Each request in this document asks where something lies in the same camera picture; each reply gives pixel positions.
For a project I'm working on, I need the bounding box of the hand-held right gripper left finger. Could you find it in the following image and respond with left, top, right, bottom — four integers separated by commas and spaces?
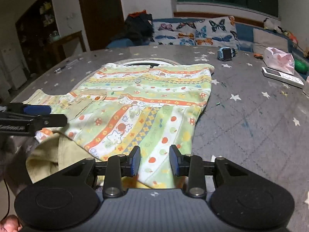
57, 146, 141, 199

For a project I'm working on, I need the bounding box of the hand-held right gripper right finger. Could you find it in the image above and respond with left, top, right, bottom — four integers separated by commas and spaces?
169, 144, 253, 198

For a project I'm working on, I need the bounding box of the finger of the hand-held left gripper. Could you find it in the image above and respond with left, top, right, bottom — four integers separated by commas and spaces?
0, 103, 52, 116
0, 113, 68, 137

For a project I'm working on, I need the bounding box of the pale yellow cloth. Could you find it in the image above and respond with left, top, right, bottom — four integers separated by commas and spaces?
26, 133, 97, 186

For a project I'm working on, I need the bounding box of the green patterned child's shirt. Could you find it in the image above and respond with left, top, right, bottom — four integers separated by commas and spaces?
29, 63, 216, 189

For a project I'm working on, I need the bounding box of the person's fuzzy clothing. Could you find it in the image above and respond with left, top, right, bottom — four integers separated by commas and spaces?
0, 135, 40, 232

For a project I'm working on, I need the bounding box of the pen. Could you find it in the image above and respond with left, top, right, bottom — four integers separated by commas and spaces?
54, 59, 81, 73

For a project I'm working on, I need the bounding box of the white cabinet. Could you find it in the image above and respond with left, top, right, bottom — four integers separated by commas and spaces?
0, 47, 27, 90

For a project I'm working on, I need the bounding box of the wooden side table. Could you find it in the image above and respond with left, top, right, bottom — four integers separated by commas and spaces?
49, 30, 87, 63

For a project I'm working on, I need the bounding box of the grey star table cover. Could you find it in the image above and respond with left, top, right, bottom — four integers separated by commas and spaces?
0, 45, 309, 232

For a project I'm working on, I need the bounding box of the wooden display cabinet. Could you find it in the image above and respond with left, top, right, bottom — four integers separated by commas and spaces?
16, 0, 59, 78

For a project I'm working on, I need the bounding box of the built-in induction cooktop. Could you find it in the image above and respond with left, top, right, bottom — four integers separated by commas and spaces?
117, 57, 180, 67

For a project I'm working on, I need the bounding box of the dark wooden door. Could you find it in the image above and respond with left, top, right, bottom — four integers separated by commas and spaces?
76, 0, 126, 51

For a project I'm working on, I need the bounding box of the blue smartwatch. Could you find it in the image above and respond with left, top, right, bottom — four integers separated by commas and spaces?
217, 47, 238, 61

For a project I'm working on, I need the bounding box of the dark jacket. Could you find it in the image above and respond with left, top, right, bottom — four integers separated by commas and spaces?
116, 10, 155, 46

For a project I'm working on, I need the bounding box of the butterfly print cushion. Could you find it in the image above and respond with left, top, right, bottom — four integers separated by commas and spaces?
152, 16, 240, 51

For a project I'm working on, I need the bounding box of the white remote control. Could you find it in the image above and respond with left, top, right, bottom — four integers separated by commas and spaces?
262, 67, 305, 89

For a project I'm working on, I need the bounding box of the white pink plastic bag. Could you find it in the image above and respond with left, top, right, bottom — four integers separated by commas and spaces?
263, 47, 295, 75

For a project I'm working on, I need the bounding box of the blue sofa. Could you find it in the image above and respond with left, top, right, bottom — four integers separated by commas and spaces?
106, 17, 309, 58

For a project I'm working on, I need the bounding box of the grey pillow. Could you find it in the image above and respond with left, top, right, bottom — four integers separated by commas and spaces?
252, 27, 290, 54

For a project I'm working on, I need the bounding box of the green ball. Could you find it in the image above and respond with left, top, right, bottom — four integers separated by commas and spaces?
295, 59, 309, 73

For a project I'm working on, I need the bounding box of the black white plush toy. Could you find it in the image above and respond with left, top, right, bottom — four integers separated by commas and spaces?
263, 17, 278, 32

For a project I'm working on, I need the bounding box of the colourful plush toy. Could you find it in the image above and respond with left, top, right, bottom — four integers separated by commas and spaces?
278, 26, 298, 44

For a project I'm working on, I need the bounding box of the black cable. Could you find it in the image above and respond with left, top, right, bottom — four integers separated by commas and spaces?
3, 179, 11, 217

